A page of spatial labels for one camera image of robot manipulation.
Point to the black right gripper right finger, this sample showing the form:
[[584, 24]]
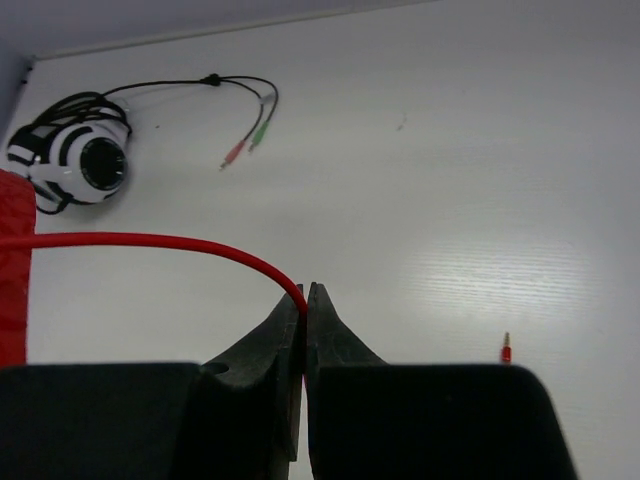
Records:
[[368, 419]]

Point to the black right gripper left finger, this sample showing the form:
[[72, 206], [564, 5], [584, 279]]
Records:
[[234, 417]]

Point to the red black headphones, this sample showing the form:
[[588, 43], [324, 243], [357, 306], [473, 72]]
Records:
[[18, 218]]

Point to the white black headphones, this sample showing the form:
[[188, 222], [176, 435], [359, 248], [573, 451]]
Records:
[[73, 153]]

